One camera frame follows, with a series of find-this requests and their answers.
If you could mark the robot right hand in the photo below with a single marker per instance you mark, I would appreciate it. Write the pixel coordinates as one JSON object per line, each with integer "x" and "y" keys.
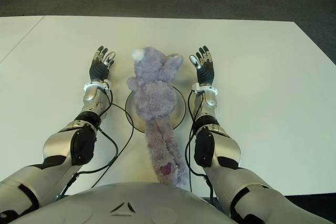
{"x": 206, "y": 73}

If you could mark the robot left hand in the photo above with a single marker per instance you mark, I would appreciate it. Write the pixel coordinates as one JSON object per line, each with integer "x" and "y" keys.
{"x": 99, "y": 70}

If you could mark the purple plush bunny doll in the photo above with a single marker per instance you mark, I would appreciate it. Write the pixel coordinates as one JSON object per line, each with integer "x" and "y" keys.
{"x": 155, "y": 98}

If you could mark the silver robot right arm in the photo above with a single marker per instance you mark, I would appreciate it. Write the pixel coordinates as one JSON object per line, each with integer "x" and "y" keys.
{"x": 228, "y": 148}

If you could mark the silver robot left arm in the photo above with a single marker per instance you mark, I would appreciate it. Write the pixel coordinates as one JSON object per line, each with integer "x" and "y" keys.
{"x": 57, "y": 150}

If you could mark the white plate with black rim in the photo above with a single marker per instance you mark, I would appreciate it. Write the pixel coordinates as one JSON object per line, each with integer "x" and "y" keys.
{"x": 179, "y": 108}

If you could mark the silver robot torso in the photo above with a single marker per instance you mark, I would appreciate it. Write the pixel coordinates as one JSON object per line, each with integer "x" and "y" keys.
{"x": 118, "y": 203}

